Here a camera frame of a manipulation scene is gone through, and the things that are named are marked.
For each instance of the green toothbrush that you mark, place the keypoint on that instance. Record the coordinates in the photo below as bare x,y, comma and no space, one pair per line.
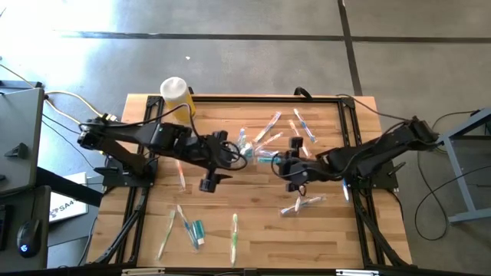
166,234
234,241

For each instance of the white printed box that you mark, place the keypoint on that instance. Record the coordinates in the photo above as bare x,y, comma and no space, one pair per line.
69,207

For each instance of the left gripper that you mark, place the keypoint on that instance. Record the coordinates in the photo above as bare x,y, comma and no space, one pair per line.
211,157

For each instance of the black diagonal bar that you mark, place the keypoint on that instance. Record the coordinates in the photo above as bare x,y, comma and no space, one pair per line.
69,188

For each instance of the clear acrylic organizer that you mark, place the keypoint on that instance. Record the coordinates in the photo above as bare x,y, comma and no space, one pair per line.
261,153

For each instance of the wrapped purple toothbrush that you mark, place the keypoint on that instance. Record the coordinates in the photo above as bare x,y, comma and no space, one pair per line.
298,205

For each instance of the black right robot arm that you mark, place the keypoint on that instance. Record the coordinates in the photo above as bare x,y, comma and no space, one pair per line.
383,149

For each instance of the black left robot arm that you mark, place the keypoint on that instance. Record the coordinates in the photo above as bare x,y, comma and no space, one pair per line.
126,132

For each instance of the grey desk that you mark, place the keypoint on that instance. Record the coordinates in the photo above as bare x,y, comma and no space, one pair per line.
19,126

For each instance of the black desk bracket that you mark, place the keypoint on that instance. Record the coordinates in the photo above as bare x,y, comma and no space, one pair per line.
17,151

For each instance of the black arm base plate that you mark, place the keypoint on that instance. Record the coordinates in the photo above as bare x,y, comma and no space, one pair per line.
383,182
115,178

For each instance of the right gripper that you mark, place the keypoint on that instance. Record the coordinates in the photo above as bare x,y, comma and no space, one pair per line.
299,170

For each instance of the yellow wipes canister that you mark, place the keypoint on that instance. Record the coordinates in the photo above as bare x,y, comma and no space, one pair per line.
174,90

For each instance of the black computer mouse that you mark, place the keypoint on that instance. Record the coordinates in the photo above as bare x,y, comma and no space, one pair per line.
27,235

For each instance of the white label strip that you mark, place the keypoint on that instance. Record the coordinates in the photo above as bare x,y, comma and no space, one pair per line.
356,273
142,271

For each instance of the grey metal cart frame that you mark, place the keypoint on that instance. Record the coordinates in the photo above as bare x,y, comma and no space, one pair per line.
458,180

